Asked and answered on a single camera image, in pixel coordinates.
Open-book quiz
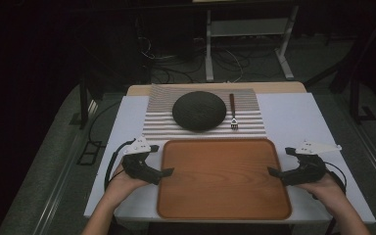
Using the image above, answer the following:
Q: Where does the person's left hand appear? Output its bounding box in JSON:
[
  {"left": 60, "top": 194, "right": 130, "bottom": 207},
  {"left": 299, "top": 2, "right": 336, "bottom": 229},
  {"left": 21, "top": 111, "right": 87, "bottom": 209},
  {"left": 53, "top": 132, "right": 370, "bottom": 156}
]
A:
[{"left": 105, "top": 162, "right": 150, "bottom": 206}]

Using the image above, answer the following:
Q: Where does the fork with brown handle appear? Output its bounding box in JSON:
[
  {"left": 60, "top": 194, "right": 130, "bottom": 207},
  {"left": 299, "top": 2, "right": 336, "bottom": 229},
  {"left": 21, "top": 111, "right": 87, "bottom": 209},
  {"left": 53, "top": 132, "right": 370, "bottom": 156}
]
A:
[{"left": 228, "top": 93, "right": 240, "bottom": 132}]

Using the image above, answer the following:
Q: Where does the black floor frame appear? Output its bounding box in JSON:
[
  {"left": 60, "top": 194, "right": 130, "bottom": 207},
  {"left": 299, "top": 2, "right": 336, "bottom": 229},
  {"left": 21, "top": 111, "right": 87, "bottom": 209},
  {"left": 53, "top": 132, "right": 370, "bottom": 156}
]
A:
[{"left": 75, "top": 140, "right": 107, "bottom": 166}]

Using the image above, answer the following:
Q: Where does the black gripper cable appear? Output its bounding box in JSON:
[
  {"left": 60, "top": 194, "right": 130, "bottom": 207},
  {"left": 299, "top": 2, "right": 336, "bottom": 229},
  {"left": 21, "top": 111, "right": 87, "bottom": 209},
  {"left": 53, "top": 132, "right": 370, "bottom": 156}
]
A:
[
  {"left": 103, "top": 138, "right": 137, "bottom": 192},
  {"left": 324, "top": 161, "right": 349, "bottom": 197}
]

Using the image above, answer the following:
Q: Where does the dark round bowl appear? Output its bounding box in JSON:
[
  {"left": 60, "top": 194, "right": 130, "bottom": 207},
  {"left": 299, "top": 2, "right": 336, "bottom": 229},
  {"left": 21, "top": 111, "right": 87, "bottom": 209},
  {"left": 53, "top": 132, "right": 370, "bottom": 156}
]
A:
[{"left": 171, "top": 90, "right": 228, "bottom": 133}]

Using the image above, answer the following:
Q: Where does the brown wooden tray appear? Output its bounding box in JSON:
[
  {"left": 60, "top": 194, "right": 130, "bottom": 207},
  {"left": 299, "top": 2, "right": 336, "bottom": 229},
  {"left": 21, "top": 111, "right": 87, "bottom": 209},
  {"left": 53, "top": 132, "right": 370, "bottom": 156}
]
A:
[{"left": 156, "top": 138, "right": 293, "bottom": 221}]

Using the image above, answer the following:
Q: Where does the black metal stand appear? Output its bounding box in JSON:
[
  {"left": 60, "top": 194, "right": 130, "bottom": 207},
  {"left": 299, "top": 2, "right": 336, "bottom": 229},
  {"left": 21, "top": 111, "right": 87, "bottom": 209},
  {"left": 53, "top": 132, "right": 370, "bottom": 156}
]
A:
[
  {"left": 348, "top": 62, "right": 376, "bottom": 125},
  {"left": 69, "top": 73, "right": 104, "bottom": 130}
]

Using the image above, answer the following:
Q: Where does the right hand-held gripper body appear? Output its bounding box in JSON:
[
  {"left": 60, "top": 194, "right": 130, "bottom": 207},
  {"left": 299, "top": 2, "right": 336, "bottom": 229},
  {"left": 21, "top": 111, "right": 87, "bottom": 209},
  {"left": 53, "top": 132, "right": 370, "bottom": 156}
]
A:
[{"left": 283, "top": 140, "right": 343, "bottom": 188}]

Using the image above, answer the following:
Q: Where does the person's right hand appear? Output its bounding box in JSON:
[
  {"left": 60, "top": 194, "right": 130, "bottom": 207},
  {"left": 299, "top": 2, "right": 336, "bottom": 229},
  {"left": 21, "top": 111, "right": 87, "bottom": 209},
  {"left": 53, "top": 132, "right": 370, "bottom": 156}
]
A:
[{"left": 294, "top": 171, "right": 348, "bottom": 212}]

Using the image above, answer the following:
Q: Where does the striped placemat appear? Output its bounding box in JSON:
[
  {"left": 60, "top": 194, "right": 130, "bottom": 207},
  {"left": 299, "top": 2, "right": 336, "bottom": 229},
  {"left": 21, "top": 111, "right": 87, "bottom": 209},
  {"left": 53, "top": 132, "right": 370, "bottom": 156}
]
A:
[{"left": 142, "top": 84, "right": 268, "bottom": 142}]

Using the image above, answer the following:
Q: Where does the tangle of floor cables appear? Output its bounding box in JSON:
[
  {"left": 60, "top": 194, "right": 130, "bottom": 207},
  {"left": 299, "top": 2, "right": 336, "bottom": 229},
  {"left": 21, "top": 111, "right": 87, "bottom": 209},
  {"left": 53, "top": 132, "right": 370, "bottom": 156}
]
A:
[{"left": 136, "top": 34, "right": 245, "bottom": 85}]

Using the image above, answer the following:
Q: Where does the white board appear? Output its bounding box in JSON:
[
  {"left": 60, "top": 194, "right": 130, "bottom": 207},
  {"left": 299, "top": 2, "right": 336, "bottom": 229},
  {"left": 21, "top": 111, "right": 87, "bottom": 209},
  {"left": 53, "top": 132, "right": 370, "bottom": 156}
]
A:
[{"left": 83, "top": 92, "right": 376, "bottom": 225}]

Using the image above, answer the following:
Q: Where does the black floor cable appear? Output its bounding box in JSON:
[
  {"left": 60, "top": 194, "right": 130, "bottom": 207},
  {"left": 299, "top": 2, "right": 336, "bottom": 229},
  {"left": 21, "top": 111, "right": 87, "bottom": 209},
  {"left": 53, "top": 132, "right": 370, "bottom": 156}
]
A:
[{"left": 87, "top": 100, "right": 122, "bottom": 148}]

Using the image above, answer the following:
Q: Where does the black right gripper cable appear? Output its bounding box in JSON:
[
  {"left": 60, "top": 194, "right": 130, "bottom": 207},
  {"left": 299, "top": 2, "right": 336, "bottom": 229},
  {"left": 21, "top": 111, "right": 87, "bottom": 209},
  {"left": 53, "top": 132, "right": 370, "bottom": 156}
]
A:
[{"left": 324, "top": 161, "right": 349, "bottom": 197}]

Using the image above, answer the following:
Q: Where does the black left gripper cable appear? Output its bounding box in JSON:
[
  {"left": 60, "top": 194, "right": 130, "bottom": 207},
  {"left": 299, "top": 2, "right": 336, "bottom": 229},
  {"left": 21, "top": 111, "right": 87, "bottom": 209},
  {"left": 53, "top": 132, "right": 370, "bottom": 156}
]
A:
[{"left": 103, "top": 138, "right": 137, "bottom": 192}]

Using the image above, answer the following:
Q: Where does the white metal stand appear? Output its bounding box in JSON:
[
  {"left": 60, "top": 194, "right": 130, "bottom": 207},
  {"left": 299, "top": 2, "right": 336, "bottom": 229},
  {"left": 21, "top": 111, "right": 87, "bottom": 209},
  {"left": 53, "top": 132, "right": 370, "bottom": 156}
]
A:
[{"left": 204, "top": 5, "right": 300, "bottom": 83}]

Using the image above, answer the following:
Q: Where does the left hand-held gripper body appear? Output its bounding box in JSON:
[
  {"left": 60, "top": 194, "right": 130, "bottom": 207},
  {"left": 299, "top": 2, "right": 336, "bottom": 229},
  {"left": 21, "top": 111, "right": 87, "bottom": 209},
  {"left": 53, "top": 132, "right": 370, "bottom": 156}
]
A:
[{"left": 120, "top": 136, "right": 162, "bottom": 186}]

